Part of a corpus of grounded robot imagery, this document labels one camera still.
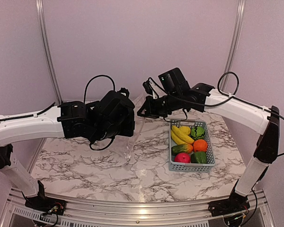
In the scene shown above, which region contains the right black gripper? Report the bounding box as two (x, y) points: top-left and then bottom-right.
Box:
(137, 90), (183, 119)

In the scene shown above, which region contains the clear zip top bag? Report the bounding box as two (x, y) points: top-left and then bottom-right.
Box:
(121, 94), (145, 161)

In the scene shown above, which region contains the yellow toy lemon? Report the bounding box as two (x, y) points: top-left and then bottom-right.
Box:
(179, 126), (191, 136)

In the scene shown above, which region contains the yellow toy banana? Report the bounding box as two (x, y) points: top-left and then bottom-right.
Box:
(171, 125), (195, 145)

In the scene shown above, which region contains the grey plastic basket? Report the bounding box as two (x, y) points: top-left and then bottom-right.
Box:
(169, 119), (215, 173)

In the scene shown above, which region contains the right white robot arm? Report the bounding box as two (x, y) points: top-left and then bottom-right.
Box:
(137, 83), (280, 217)

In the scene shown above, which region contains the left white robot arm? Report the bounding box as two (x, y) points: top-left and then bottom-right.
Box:
(0, 90), (135, 214)

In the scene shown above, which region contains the green toy cabbage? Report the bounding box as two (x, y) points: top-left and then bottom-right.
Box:
(190, 126), (205, 140)

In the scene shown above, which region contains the green orange toy cucumber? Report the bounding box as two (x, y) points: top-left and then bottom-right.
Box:
(171, 144), (194, 156)

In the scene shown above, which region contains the red toy apple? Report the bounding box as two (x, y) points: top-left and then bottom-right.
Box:
(174, 153), (191, 163)

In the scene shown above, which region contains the orange toy orange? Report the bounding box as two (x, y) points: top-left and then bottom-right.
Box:
(193, 139), (208, 152)

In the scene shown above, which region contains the green toy bell pepper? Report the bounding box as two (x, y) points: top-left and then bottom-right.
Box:
(190, 151), (207, 164)

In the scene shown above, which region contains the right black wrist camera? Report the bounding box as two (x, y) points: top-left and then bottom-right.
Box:
(142, 67), (191, 99)

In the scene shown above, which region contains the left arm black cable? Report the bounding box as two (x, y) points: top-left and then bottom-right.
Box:
(84, 75), (116, 105)

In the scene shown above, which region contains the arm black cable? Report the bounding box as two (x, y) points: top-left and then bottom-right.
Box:
(84, 75), (116, 105)
(203, 71), (240, 108)

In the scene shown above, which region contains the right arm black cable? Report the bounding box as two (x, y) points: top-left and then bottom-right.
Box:
(203, 71), (240, 108)

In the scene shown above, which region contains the right aluminium frame post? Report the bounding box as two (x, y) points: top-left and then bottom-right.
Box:
(221, 0), (247, 86)

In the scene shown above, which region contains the aluminium frame post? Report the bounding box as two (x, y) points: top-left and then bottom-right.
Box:
(221, 0), (247, 86)
(36, 0), (62, 104)

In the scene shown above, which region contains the left aluminium frame post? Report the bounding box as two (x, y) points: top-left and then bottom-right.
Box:
(36, 0), (62, 104)

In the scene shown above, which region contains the front aluminium rail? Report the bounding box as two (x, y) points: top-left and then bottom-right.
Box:
(0, 186), (275, 227)

